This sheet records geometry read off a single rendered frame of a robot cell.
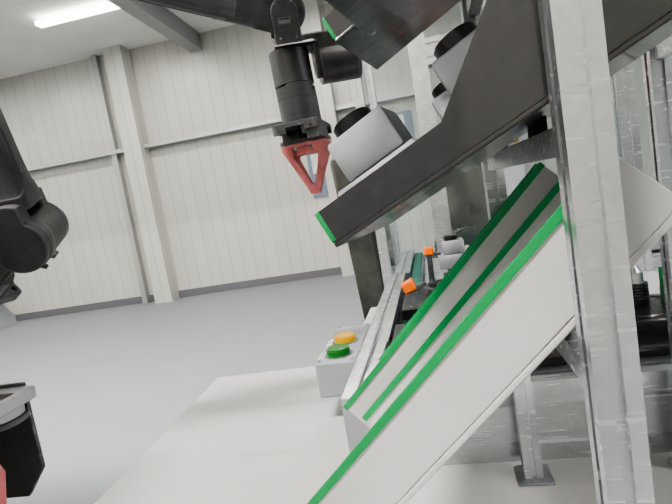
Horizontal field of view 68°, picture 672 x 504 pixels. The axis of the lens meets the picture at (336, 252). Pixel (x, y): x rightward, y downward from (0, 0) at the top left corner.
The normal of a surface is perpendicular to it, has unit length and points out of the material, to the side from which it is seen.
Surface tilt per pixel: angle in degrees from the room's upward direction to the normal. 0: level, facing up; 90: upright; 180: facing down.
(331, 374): 90
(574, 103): 90
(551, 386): 90
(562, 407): 90
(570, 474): 0
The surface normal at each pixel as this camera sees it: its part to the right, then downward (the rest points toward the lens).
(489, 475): -0.17, -0.98
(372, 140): -0.34, 0.16
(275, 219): -0.14, 0.13
